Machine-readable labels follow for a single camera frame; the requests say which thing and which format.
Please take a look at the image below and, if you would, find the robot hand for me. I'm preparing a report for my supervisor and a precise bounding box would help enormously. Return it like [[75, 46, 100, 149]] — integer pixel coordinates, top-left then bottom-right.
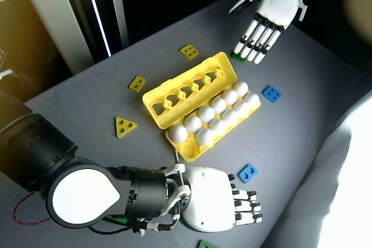
[[228, 0, 300, 65], [180, 166, 264, 233]]

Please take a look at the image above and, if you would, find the yellow egg carton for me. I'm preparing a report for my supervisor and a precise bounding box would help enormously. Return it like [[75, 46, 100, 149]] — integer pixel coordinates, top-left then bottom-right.
[[141, 51, 262, 162]]

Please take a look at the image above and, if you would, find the white plastic egg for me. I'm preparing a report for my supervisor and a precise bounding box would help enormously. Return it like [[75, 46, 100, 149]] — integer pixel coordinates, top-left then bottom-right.
[[198, 105, 216, 123], [185, 115, 203, 133], [221, 109, 239, 127], [210, 97, 228, 114], [233, 81, 250, 98], [196, 128, 216, 147], [233, 101, 251, 117], [209, 118, 227, 135], [222, 89, 239, 106], [243, 93, 261, 109], [169, 125, 189, 144]]

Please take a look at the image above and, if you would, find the green square block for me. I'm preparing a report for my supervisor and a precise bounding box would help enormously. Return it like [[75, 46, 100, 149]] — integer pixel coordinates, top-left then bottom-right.
[[197, 239, 220, 248]]

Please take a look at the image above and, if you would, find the blue two-hole block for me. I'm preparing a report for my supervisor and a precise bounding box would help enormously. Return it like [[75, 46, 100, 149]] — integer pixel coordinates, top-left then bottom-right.
[[238, 163, 259, 184]]

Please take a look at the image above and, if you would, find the blue four-hole block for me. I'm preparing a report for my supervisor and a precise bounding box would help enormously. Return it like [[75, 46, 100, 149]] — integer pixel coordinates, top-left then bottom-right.
[[262, 85, 282, 104]]

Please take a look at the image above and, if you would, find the yellow four-hole block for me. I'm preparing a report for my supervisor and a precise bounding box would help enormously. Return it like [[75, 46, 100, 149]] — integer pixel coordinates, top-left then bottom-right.
[[179, 44, 201, 61]]

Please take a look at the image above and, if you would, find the grey table cloth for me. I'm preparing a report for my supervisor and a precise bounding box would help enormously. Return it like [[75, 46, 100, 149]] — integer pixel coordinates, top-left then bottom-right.
[[0, 0, 372, 248]]

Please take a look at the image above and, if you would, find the yellow triangle three-hole block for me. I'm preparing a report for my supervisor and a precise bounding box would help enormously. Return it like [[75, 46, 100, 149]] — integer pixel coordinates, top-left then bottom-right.
[[115, 116, 138, 139]]

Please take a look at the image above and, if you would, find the yellow two-hole block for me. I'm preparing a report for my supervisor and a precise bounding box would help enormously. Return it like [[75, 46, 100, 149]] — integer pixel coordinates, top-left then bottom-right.
[[128, 76, 146, 92]]

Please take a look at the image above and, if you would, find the white backdrop sheet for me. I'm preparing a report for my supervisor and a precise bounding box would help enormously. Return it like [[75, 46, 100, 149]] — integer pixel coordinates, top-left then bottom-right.
[[260, 89, 372, 248]]

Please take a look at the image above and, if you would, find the white cabinet with light strip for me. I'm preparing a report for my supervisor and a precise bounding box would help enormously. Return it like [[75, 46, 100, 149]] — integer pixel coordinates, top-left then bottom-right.
[[13, 0, 130, 74]]

